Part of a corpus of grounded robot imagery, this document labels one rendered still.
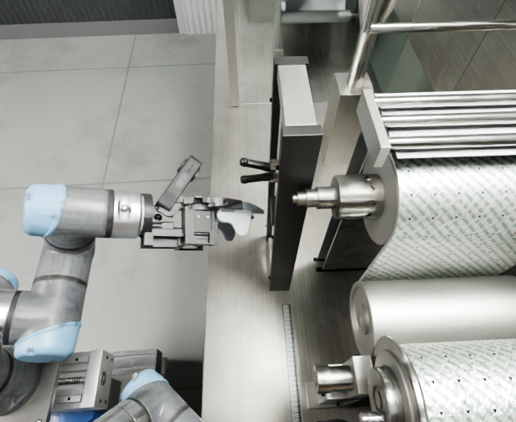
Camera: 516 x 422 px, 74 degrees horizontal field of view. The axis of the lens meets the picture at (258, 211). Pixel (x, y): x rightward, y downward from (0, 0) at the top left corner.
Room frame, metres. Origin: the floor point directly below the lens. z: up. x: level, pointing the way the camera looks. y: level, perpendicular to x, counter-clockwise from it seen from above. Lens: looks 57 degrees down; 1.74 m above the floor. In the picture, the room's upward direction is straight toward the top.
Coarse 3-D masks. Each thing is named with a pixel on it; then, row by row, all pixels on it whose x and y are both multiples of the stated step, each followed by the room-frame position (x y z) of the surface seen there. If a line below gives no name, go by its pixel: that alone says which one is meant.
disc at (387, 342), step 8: (384, 336) 0.11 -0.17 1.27; (376, 344) 0.10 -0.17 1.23; (384, 344) 0.10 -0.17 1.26; (392, 344) 0.09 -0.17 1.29; (376, 352) 0.10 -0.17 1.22; (392, 352) 0.09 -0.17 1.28; (400, 352) 0.08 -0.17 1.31; (400, 360) 0.07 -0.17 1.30; (408, 360) 0.07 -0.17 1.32; (408, 368) 0.06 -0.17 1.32; (408, 376) 0.05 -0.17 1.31; (408, 384) 0.05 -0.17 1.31; (416, 384) 0.04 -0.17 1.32; (416, 392) 0.04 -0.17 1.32; (416, 400) 0.03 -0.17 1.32; (416, 408) 0.02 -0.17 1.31; (416, 416) 0.02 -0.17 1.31; (424, 416) 0.01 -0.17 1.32
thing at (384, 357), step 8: (384, 352) 0.09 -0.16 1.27; (376, 360) 0.08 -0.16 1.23; (384, 360) 0.08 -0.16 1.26; (392, 360) 0.07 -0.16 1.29; (392, 368) 0.07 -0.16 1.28; (400, 368) 0.06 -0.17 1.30; (400, 376) 0.06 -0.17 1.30; (400, 384) 0.05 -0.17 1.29; (408, 392) 0.04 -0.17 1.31; (408, 400) 0.03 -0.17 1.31; (408, 408) 0.02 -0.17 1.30; (424, 408) 0.02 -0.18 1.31; (408, 416) 0.02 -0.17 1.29
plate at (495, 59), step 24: (432, 0) 0.96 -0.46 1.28; (456, 0) 0.85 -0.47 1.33; (480, 0) 0.77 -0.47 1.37; (504, 0) 0.70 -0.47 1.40; (432, 48) 0.86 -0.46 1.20; (456, 48) 0.77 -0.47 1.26; (480, 48) 0.69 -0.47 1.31; (504, 48) 0.62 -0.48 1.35; (432, 72) 0.81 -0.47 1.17; (456, 72) 0.72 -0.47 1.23; (480, 72) 0.65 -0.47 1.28; (504, 72) 0.59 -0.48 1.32
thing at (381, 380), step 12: (372, 372) 0.07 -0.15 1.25; (384, 372) 0.06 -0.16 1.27; (372, 384) 0.05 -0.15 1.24; (384, 384) 0.05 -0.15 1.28; (396, 384) 0.05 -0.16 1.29; (372, 396) 0.04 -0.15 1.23; (384, 396) 0.04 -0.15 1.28; (396, 396) 0.04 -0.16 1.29; (372, 408) 0.03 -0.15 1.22; (384, 408) 0.03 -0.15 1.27; (396, 408) 0.02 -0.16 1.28; (396, 420) 0.01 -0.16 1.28
